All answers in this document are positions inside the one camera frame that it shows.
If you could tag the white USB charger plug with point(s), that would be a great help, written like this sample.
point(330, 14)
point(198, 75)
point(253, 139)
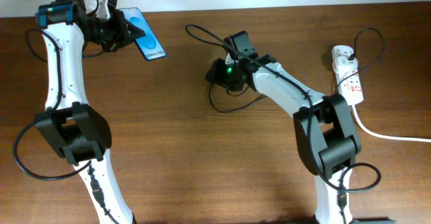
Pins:
point(342, 64)

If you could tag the white power strip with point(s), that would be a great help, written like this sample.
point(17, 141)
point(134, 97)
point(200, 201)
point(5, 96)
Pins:
point(348, 83)

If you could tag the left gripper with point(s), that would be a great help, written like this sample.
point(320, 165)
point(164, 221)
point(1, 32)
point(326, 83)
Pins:
point(122, 27)

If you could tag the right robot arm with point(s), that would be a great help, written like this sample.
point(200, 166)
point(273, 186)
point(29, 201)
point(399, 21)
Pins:
point(326, 137)

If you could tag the blue screen smartphone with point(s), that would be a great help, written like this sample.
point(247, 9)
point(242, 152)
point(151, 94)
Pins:
point(149, 45)

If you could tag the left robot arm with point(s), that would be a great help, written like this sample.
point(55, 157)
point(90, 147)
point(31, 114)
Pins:
point(75, 131)

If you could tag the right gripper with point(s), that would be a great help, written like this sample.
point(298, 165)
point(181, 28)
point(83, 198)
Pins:
point(217, 72)

